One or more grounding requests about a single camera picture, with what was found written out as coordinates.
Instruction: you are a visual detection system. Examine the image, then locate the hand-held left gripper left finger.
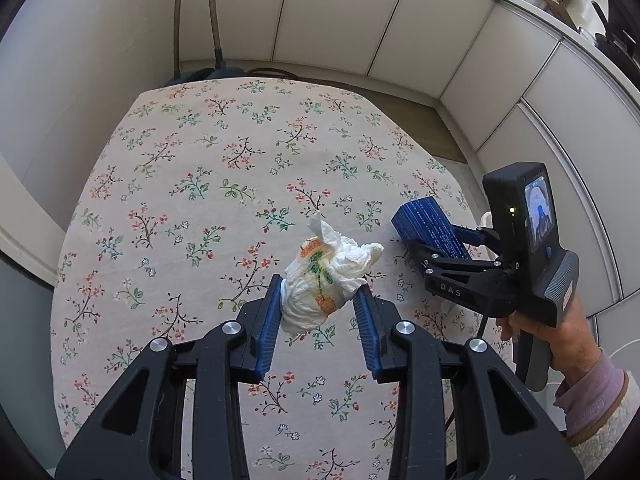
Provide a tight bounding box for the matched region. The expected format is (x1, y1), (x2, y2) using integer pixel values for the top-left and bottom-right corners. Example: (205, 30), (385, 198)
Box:
(55, 274), (283, 480)

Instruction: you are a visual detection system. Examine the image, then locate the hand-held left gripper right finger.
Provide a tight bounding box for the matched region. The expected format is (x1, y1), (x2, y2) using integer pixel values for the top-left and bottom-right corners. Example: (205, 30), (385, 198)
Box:
(352, 284), (586, 480)

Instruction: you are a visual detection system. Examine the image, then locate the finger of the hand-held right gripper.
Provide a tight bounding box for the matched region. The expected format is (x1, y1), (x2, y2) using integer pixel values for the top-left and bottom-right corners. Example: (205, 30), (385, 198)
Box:
(452, 226), (501, 249)
(407, 241), (506, 281)

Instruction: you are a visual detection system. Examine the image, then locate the blue cardboard box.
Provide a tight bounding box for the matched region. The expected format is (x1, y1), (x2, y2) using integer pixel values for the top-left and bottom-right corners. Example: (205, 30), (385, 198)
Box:
(391, 199), (473, 261)

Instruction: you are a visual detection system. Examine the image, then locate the printed white tissue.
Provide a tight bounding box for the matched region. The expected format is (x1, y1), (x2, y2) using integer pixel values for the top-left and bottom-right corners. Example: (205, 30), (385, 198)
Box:
(280, 212), (385, 333)

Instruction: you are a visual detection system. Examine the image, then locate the person's right hand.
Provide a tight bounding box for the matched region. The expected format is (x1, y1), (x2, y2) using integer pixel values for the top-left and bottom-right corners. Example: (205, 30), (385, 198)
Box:
(500, 292), (603, 386)

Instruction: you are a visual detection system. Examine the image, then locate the white drawer base cabinet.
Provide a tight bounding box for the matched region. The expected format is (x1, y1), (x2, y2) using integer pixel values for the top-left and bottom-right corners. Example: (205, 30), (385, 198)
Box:
(440, 0), (640, 351)

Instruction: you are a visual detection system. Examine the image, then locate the floral tablecloth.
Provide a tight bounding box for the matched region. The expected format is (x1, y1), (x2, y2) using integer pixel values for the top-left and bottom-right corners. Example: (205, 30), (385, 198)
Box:
(50, 76), (481, 480)

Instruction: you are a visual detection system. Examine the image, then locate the black frying pan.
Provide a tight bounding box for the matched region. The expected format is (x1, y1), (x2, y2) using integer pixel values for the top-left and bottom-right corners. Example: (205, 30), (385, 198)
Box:
(591, 0), (640, 67)

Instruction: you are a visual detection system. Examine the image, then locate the white sink base cabinet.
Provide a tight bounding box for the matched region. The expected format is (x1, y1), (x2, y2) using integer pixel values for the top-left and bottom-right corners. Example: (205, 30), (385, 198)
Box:
(175, 0), (501, 111)

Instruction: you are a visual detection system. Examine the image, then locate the white cable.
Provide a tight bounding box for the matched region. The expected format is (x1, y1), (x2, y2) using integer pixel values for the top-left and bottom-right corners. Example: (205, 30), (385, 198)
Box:
(597, 337), (640, 361)

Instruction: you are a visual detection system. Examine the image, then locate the coiled dark hose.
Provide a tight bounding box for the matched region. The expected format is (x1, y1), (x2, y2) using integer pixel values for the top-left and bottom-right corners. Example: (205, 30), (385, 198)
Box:
(247, 66), (301, 81)

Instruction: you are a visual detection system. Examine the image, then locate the green long-handled broom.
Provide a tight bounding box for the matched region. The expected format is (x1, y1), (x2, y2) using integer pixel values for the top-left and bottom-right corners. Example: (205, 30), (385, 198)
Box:
(202, 0), (246, 81)

